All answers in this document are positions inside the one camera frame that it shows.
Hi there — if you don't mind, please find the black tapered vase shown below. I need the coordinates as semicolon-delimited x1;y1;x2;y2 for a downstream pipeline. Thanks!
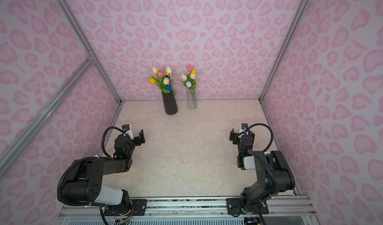
162;92;178;115

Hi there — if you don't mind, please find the clear glass vase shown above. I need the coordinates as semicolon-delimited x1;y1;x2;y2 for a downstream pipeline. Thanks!
187;89;197;110

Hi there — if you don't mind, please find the pale cream tulip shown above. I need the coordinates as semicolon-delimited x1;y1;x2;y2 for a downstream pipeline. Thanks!
163;77;170;85

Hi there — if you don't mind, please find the orange yellow tulip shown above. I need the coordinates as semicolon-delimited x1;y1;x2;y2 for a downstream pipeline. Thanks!
149;78;157;84

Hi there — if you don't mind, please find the cream yellow tulip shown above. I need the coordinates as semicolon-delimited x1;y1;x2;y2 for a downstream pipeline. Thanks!
152;66;159;75

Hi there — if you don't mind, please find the ivory white tulip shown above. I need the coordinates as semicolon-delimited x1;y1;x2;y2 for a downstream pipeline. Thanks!
166;66;172;74

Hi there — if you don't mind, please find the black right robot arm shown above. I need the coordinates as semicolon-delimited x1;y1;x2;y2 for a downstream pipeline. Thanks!
226;123;295;225

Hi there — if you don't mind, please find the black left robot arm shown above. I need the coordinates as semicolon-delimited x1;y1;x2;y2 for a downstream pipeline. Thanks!
57;124;147;225

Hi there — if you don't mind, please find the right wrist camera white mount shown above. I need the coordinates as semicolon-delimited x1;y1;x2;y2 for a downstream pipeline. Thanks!
239;123;248;135

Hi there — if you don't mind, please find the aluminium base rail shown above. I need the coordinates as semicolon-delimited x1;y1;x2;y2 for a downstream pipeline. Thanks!
56;196;319;225

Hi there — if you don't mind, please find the diagonal aluminium frame bar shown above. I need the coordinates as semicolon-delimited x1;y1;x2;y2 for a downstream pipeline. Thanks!
1;56;94;177

